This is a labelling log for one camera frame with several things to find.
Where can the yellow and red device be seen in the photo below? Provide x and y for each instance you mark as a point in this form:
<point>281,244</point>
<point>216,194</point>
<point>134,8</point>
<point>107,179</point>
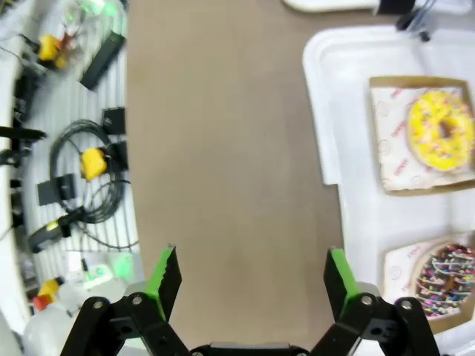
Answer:
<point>50,50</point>

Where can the black square plate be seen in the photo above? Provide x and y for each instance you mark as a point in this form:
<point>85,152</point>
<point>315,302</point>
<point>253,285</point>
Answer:
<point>115,120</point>

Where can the black tool with yellow label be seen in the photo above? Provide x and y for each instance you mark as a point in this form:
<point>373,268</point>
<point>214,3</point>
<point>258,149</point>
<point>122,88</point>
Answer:
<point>48,231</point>

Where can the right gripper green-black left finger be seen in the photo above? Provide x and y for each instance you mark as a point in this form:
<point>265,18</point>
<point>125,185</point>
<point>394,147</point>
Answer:
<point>148,322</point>

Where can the yellow sprinkled donut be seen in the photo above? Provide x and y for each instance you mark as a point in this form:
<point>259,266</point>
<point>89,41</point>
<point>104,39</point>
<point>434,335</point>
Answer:
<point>426,126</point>

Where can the printed white liner paper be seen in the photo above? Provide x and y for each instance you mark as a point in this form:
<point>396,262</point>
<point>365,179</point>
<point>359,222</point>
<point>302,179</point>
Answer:
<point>401,267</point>
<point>389,122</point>

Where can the yellow red emergency button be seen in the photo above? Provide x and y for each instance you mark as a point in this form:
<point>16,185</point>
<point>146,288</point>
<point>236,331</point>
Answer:
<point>46,294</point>

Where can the white plastic jug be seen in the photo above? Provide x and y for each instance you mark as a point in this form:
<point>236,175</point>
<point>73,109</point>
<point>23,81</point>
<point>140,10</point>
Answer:
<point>48,333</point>

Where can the long black bar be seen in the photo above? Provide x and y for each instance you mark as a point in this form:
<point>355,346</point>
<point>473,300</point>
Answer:
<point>102,61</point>

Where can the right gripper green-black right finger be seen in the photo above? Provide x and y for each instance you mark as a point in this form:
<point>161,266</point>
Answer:
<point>352,322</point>

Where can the cardboard box of sprinkled chocolate donut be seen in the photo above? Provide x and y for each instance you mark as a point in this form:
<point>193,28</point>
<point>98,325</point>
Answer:
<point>451,323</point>

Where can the chocolate donut with coloured sprinkles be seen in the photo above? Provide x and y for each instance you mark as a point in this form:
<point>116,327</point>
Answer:
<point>441,289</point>

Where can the white display tray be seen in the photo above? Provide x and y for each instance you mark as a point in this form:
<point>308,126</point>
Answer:
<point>352,111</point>

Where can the cardboard box of yellow donut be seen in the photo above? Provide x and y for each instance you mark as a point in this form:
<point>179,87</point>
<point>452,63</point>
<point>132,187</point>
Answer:
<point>415,78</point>

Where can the black rectangular plate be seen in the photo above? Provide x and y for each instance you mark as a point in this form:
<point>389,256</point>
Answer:
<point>55,190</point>

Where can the yellow block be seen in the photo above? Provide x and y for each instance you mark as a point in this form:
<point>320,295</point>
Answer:
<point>92,165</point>

